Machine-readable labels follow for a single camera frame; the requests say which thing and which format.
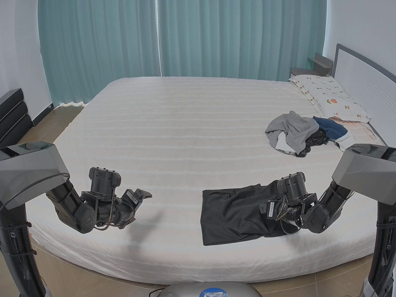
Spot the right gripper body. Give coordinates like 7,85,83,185
258,200,276,221

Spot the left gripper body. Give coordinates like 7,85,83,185
122,189,144,216

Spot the black polo shirt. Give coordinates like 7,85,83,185
200,180,299,246

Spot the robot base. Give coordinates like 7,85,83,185
158,283,257,297

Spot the bed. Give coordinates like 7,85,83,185
26,44,396,285

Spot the pile of clothes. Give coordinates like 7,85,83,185
265,111,353,158

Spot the white printed pillow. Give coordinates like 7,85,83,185
289,74,372,123

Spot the black chest of drawers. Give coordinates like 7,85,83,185
0,88,34,149

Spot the grey bedside table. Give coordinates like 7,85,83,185
290,53,333,78

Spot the blue-green curtain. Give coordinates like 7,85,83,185
158,0,328,81
37,0,162,106

